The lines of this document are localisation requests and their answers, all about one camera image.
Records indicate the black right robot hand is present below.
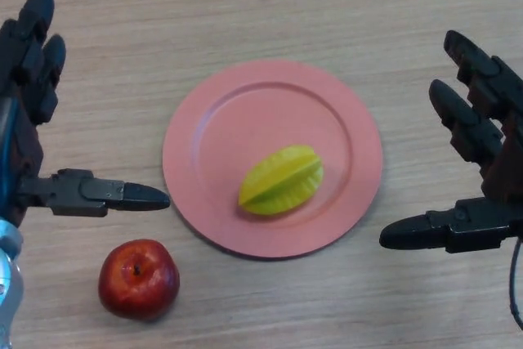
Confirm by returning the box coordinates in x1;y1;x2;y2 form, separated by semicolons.
378;29;523;255

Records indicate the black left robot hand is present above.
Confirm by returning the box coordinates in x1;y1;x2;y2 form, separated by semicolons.
0;0;171;228

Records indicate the yellow starfruit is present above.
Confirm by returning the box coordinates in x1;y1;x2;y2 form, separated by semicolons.
238;144;324;216

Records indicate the pink round plate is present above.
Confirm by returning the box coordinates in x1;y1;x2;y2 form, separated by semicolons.
162;59;384;260

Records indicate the red apple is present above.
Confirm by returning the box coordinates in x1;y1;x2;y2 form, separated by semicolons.
97;239;181;322

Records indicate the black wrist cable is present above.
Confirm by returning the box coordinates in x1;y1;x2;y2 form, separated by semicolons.
508;238;523;329

